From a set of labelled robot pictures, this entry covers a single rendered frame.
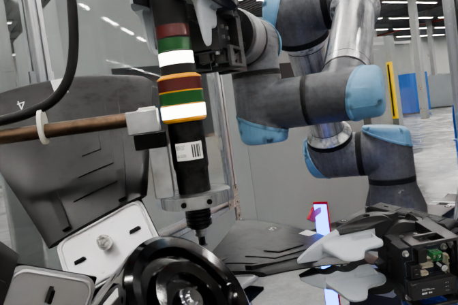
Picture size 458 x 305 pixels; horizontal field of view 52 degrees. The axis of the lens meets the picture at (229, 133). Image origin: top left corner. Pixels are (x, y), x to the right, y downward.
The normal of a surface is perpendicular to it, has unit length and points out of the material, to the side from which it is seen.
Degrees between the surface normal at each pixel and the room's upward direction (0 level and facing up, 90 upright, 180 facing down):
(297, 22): 126
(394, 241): 6
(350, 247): 6
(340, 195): 90
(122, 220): 48
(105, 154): 42
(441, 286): 96
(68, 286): 93
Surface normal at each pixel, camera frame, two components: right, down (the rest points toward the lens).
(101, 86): 0.10, -0.78
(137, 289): 0.75, -0.61
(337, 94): -0.39, 0.07
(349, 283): -0.11, -0.97
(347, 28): -0.25, -0.80
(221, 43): 0.93, -0.11
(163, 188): 0.09, 0.04
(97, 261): -0.20, -0.61
